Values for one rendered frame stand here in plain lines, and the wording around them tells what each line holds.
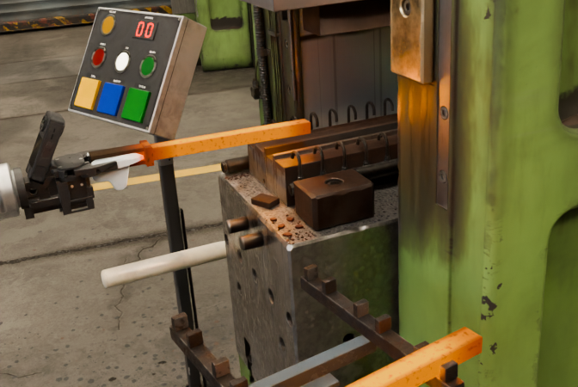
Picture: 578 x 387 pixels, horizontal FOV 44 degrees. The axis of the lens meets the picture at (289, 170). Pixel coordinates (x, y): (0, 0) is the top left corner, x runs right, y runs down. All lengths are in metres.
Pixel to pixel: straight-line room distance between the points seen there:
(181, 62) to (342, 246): 0.67
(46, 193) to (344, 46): 0.70
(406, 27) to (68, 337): 1.99
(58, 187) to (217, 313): 1.58
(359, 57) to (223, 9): 4.68
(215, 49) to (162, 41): 4.54
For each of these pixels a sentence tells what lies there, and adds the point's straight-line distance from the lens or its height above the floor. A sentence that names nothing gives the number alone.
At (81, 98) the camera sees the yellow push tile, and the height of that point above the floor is 1.00.
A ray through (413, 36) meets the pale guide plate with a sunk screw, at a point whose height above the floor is 1.25.
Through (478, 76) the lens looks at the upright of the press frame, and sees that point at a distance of 1.00.
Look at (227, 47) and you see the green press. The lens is 6.26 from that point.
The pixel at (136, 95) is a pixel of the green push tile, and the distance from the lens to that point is 1.73.
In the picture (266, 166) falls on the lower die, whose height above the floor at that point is 0.96.
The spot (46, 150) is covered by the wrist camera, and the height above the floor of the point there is 1.09.
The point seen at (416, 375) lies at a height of 0.94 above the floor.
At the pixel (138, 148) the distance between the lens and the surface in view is 1.27.
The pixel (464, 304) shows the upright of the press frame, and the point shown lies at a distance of 1.16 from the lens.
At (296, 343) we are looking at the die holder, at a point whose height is 0.72.
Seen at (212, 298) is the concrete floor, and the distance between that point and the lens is 2.84.
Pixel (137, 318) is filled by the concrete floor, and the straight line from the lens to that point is 2.80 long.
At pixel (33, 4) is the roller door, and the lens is 9.29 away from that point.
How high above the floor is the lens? 1.47
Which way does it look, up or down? 22 degrees down
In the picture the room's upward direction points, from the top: 4 degrees counter-clockwise
